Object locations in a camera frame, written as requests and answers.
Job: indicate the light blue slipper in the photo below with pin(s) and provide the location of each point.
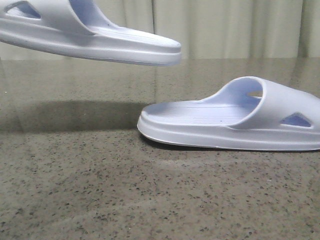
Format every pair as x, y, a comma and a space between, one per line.
248, 113
79, 29

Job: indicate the pale grey-green curtain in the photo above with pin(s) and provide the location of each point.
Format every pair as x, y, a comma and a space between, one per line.
208, 29

